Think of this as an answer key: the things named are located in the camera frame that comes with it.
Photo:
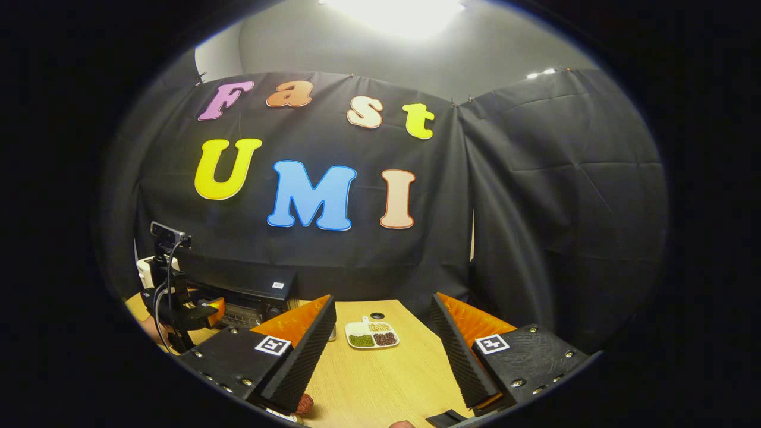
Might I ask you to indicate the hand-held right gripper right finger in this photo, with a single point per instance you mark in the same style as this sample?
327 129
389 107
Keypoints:
461 356

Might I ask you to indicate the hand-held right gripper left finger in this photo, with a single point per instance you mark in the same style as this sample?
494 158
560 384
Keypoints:
303 362

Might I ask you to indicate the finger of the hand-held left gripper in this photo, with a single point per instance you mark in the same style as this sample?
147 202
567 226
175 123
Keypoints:
196 315

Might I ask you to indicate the red-brown grilled meat piece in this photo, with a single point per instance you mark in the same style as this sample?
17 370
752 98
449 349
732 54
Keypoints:
304 404

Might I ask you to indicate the black electric oven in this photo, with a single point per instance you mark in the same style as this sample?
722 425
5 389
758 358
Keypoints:
255 309

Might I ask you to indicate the white toaster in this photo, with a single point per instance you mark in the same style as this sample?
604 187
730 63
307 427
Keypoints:
144 270

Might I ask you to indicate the white divided dish of beans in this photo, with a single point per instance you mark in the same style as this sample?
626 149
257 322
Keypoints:
357 330

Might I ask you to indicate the black backdrop cloth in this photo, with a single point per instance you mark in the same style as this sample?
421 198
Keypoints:
333 255

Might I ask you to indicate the small ceiling light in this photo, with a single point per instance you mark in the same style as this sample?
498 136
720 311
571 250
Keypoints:
541 74

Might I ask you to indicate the black table edge bracket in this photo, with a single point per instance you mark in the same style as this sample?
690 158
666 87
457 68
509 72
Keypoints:
446 419

